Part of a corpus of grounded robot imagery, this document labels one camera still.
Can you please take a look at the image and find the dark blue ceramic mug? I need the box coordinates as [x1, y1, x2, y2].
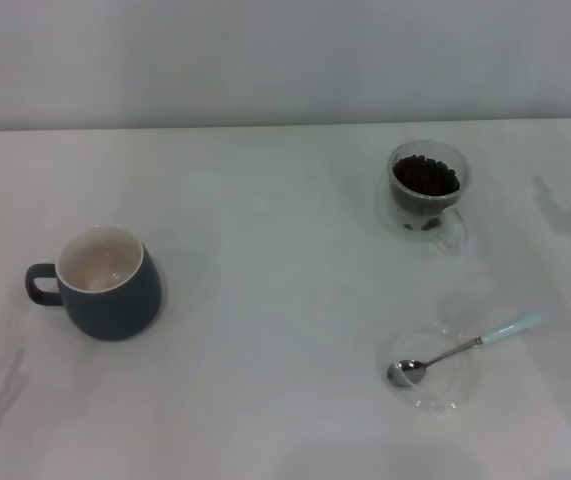
[24, 224, 164, 342]

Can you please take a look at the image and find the steel spoon with light-blue handle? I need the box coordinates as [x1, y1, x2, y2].
[387, 312, 544, 389]

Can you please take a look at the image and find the brown coffee beans heap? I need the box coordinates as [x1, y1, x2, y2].
[392, 154, 462, 197]

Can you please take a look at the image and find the clear glass saucer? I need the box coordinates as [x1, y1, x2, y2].
[375, 322, 481, 414]

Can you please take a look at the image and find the clear glass cup with handle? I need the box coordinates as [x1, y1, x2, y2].
[374, 140, 470, 257]

